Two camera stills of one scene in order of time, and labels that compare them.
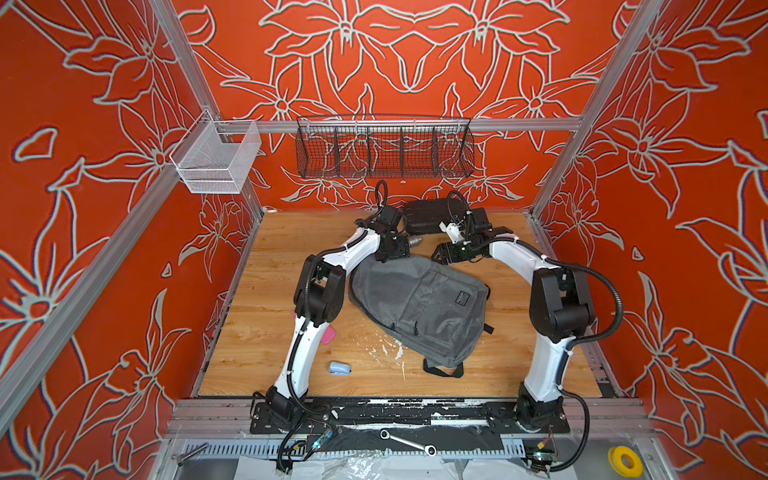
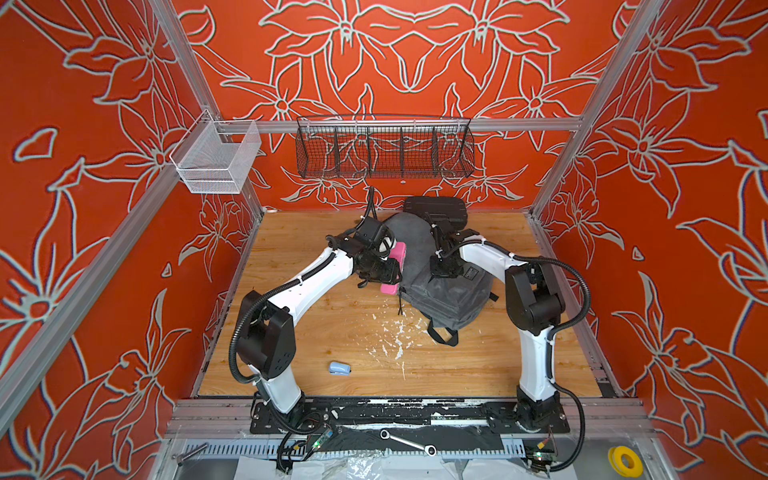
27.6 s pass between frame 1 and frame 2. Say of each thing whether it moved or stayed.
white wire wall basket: stayed
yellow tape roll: stayed
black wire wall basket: stayed
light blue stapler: stayed
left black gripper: moved
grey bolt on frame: stayed
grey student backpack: moved
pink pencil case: moved
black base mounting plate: stayed
